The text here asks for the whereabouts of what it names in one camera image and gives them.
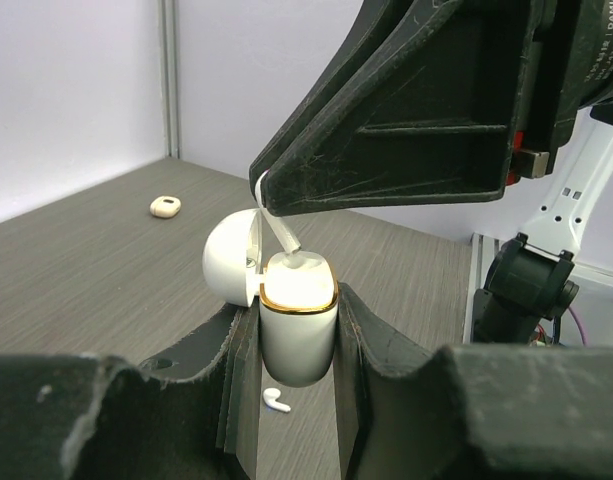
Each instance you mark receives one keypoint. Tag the white earbud charging case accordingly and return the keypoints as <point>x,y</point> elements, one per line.
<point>243,262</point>

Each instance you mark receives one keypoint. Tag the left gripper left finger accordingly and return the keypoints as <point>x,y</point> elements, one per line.
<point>189,412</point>

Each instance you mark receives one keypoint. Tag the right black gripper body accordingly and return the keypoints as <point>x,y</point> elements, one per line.
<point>552,89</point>

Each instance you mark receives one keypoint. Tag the beige earbud case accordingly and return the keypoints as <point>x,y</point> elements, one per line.
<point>165,207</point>

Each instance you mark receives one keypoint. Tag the white earbud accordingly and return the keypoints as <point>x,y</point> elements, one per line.
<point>271,397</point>
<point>284,234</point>

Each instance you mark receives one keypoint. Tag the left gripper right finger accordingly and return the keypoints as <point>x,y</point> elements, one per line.
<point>473,411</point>

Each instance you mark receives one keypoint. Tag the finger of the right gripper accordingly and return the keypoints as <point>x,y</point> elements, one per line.
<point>419,105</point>

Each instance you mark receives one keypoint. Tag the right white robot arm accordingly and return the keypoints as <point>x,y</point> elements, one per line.
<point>528,280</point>

